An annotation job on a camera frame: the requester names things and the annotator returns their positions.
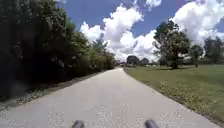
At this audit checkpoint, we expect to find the distant row of trees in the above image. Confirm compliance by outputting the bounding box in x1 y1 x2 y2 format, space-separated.
116 55 160 67

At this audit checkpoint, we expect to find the pale grey paved path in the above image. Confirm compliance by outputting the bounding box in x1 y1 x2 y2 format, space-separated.
0 67 221 128

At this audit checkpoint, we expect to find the large broad tree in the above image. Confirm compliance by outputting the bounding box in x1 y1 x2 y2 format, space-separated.
152 19 192 70

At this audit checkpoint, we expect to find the row of dense trees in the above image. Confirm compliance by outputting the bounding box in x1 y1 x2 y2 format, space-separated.
0 0 117 100

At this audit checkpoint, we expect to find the green grass field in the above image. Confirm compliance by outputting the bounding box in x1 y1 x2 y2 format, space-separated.
123 63 224 126

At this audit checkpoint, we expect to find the grass and dirt verge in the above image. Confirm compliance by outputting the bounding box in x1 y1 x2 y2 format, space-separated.
0 69 107 112

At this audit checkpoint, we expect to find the small slim tree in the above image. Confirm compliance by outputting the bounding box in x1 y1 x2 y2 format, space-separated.
189 44 204 68

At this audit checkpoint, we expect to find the dark tree clump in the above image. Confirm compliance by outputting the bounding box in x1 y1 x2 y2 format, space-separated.
203 35 224 65

